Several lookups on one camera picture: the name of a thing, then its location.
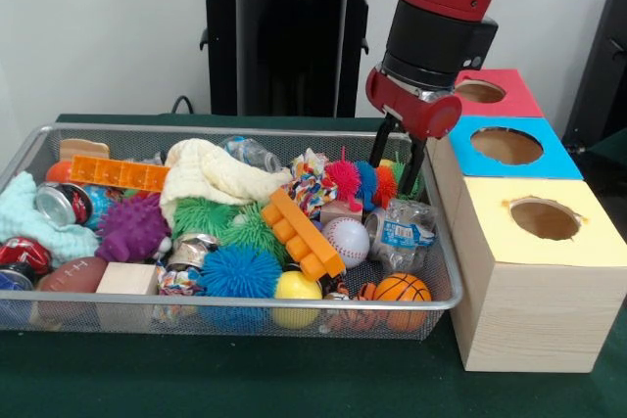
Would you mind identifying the dark green table cloth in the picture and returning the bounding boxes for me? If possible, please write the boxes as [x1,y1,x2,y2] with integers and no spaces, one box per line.
[0,113,627,418]

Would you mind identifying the white baseball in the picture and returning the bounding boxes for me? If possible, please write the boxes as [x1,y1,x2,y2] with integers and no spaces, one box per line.
[321,216,371,269]

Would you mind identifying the orange toy brick round studs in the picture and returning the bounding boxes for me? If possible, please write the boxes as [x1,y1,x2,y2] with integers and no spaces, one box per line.
[261,188,347,282]

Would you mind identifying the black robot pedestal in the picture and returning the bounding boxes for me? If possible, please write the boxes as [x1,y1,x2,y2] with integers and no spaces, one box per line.
[189,0,395,117]

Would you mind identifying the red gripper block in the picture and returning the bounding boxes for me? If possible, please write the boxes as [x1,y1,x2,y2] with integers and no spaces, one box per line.
[365,66,463,197]

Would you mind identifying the wooden box three holes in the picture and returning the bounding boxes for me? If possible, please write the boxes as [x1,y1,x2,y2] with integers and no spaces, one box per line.
[426,68,627,374]

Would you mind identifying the long flat orange toy brick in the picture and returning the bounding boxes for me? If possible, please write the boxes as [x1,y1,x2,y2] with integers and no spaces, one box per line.
[69,155,170,193]

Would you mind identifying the blue spiky ball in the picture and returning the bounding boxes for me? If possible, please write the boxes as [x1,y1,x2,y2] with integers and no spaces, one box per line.
[199,246,283,333]

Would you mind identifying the small orange basketball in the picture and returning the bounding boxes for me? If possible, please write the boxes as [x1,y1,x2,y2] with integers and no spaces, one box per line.
[373,272,433,331]

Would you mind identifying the cream knitted cloth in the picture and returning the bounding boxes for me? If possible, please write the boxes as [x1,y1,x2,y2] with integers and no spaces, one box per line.
[159,138,293,228]

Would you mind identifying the purple spiky ball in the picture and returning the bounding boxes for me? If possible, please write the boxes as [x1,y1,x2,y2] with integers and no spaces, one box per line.
[95,193,172,264]

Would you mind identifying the clear shallow mesh bin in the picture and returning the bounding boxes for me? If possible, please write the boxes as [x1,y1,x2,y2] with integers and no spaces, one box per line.
[0,122,464,341]

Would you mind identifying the green spiky ball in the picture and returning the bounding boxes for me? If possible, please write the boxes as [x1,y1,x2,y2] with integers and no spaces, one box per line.
[223,203,290,264]
[172,197,232,241]

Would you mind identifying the yellow ball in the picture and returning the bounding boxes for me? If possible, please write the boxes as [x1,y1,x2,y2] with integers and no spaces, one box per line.
[273,270,324,329]

